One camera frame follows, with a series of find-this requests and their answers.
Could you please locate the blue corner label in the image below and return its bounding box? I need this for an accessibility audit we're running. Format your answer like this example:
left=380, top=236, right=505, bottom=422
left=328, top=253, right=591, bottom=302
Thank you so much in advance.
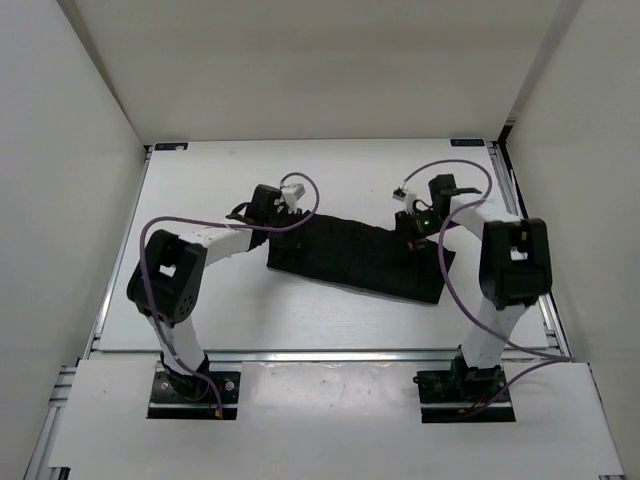
left=154, top=142, right=189, bottom=151
left=450, top=138, right=485, bottom=148

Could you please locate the aluminium table rail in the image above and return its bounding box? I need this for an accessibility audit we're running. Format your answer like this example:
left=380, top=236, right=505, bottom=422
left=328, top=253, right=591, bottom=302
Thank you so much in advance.
left=84, top=349, right=543, bottom=363

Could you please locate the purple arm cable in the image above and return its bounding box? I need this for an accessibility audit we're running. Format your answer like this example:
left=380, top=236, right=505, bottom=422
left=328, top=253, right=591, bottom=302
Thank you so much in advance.
left=139, top=171, right=322, bottom=409
left=399, top=158, right=574, bottom=364

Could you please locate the blue left corner label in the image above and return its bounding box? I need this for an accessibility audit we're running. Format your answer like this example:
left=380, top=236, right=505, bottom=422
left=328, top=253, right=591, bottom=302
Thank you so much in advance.
left=154, top=142, right=189, bottom=151

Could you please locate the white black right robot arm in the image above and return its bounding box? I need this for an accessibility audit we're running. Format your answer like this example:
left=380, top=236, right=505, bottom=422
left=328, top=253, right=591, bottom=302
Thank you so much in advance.
left=418, top=174, right=552, bottom=400

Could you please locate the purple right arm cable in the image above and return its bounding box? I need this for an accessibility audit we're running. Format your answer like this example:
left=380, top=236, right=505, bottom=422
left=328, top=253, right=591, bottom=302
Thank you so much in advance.
left=399, top=158, right=574, bottom=364

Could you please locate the blue right corner label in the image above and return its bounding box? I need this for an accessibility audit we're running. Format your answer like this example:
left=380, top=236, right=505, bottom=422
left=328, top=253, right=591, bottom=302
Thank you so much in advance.
left=450, top=138, right=485, bottom=148

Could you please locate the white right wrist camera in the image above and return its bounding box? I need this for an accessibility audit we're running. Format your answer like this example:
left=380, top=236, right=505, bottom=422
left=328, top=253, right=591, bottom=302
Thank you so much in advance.
left=392, top=187, right=418, bottom=214

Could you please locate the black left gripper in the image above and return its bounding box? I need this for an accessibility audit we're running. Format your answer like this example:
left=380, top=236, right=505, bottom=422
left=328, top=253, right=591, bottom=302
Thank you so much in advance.
left=264, top=206, right=310, bottom=248

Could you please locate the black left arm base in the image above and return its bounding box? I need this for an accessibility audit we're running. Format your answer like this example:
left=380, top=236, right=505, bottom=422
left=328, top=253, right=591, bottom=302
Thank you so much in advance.
left=147, top=362, right=241, bottom=421

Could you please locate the white front cover board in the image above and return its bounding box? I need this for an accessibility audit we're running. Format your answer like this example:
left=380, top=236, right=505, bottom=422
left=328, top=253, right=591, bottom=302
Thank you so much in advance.
left=50, top=360, right=623, bottom=479

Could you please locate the black pleated skirt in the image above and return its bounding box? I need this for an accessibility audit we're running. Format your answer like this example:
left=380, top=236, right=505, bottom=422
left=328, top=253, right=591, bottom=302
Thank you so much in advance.
left=267, top=214, right=444, bottom=305

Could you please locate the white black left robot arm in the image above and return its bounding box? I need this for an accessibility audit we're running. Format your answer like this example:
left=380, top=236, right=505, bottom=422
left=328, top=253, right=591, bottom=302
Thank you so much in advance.
left=126, top=183, right=305, bottom=400

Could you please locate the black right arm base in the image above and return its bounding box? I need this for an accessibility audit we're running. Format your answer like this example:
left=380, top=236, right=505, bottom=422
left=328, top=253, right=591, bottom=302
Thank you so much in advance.
left=413, top=354, right=516, bottom=424

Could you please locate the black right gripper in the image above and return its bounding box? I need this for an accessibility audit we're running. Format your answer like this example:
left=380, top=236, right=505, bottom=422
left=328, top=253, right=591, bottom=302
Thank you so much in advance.
left=386, top=209, right=460, bottom=258

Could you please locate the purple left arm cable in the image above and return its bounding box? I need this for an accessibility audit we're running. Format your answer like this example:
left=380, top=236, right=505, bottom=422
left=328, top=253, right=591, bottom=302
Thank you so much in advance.
left=139, top=171, right=322, bottom=409

